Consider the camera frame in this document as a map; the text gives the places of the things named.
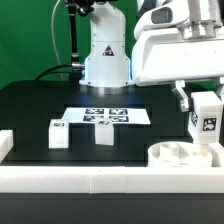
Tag white front fence bar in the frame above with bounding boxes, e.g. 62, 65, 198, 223
0, 166, 224, 194

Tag white marker sheet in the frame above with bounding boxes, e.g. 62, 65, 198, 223
62, 107, 151, 125

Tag grey hanging cable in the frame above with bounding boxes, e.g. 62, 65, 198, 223
50, 0, 65, 81

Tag white left fence bar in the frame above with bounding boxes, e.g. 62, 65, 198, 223
0, 130, 14, 163

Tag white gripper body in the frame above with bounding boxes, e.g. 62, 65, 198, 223
132, 5, 224, 86

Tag black base cable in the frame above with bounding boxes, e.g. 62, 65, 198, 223
34, 64, 74, 82

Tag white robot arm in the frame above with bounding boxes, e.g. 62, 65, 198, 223
80, 0, 224, 111

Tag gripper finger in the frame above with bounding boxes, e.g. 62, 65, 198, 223
171, 80, 190, 112
216, 77, 224, 100

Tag white round stool seat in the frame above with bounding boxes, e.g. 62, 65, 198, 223
148, 141, 212, 168

